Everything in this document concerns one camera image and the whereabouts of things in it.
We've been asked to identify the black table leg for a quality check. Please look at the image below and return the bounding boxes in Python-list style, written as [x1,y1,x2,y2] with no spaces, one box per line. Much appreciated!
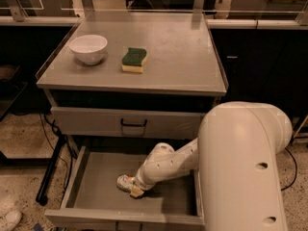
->
[36,135,65,206]

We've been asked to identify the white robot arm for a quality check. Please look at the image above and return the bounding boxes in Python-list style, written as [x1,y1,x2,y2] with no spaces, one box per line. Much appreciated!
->
[133,102,292,231]

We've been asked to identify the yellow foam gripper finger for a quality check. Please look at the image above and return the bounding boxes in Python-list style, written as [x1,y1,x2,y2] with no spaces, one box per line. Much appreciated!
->
[130,186,144,198]

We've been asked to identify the black wheeled cart base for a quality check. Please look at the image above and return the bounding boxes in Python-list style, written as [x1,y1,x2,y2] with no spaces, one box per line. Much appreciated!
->
[291,115,308,142]

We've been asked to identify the white ceramic bowl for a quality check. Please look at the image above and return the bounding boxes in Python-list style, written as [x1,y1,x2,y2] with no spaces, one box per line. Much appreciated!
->
[69,35,108,65]

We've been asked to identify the white horizontal rail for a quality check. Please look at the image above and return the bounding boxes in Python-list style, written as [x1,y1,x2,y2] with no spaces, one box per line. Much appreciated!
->
[207,19,308,30]

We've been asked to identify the white sneaker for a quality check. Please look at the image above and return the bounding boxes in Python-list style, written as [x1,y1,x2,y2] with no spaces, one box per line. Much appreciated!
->
[0,210,22,231]

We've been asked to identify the crushed 7up can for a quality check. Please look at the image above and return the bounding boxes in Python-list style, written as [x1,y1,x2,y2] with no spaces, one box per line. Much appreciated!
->
[116,174,135,193]

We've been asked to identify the green yellow sponge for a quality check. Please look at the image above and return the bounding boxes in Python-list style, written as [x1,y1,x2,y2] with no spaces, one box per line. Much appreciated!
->
[121,47,147,73]

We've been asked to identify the grey metal drawer cabinet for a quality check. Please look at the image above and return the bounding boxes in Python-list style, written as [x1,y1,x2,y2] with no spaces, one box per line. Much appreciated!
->
[38,11,228,231]

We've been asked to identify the black floor cable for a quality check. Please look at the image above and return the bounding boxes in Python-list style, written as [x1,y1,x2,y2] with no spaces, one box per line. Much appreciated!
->
[280,147,298,192]

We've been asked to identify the open middle drawer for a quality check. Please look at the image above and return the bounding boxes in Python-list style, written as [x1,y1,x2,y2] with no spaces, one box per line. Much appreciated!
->
[45,147,204,231]

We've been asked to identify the closed upper drawer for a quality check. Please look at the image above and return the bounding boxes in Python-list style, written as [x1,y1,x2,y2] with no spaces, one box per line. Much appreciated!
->
[51,107,204,140]

